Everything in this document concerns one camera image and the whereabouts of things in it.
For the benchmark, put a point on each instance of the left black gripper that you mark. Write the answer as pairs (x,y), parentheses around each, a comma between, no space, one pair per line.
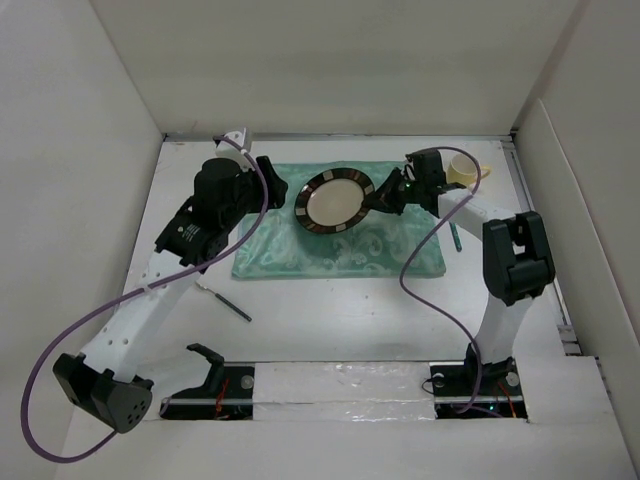
(276,189)

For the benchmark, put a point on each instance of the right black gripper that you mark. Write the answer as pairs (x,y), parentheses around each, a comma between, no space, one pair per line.
(383,199)

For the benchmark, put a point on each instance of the green patterned placemat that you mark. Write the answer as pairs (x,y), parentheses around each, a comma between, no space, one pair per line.
(378,246)

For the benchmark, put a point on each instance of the dark rimmed dinner plate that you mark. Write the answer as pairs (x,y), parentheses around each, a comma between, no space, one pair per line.
(333,201)

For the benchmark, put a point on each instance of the knife with green handle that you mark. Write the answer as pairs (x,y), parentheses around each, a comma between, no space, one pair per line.
(456,237)

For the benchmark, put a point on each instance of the yellow mug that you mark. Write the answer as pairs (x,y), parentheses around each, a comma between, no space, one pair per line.
(462,170)

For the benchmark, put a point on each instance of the fork with dark handle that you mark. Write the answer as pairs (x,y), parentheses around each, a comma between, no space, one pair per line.
(230,305)

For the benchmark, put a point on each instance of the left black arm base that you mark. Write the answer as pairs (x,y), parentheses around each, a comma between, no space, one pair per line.
(224,394)

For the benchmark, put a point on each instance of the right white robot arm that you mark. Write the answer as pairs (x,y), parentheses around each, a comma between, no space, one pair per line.
(517,262)

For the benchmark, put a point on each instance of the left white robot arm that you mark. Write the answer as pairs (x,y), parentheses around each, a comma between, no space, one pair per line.
(103,379)

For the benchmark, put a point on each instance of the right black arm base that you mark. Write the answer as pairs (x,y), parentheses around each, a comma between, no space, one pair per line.
(460,391)

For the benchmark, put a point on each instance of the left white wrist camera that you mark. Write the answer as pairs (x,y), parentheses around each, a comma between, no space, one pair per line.
(238,140)

